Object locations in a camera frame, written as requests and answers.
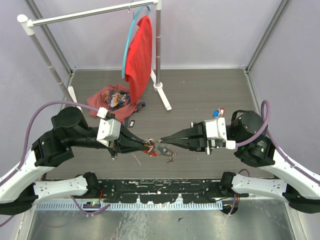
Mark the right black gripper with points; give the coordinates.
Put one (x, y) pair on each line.
(196, 139)

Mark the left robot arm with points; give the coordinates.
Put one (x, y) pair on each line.
(20, 188)

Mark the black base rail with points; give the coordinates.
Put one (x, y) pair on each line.
(161, 191)

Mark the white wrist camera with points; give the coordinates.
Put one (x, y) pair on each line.
(109, 128)
(215, 133)

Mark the dark red printed shirt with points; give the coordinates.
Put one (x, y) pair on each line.
(117, 100)

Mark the red handled keyring with keys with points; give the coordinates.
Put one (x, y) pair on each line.
(157, 148)

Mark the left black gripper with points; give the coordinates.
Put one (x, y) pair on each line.
(123, 145)

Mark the blue and red keys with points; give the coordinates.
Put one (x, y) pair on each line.
(218, 113)

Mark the grey cable duct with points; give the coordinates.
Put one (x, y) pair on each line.
(69, 205)

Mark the black key tag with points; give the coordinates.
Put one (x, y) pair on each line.
(130, 124)

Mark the small electronics board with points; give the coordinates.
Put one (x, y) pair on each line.
(92, 205)

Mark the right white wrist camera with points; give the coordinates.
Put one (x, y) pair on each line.
(215, 133)

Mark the blue clothes hanger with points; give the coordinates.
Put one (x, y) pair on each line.
(128, 40)

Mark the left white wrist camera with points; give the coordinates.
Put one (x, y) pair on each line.
(109, 128)

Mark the bright red shirt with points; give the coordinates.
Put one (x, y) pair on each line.
(139, 59)

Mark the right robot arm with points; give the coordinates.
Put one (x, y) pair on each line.
(247, 136)

